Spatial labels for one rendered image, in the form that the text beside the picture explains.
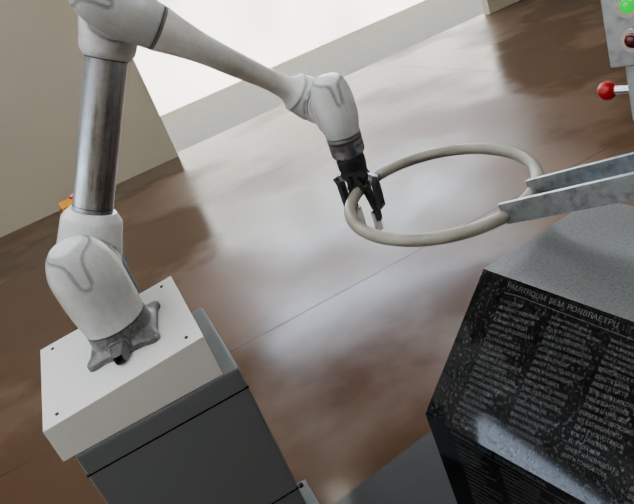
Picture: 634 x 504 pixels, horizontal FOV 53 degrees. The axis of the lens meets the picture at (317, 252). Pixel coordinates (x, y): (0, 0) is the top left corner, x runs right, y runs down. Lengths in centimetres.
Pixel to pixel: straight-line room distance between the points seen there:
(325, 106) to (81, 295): 72
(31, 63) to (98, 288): 595
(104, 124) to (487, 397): 106
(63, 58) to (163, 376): 607
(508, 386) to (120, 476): 87
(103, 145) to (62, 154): 579
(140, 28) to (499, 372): 102
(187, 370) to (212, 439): 19
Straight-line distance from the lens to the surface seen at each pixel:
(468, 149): 180
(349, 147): 164
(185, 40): 149
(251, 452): 164
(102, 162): 165
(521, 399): 132
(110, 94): 163
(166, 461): 159
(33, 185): 749
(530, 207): 141
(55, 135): 740
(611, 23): 110
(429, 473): 219
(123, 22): 146
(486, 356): 139
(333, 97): 159
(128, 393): 149
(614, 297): 128
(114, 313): 153
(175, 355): 147
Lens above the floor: 158
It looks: 24 degrees down
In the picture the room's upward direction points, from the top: 22 degrees counter-clockwise
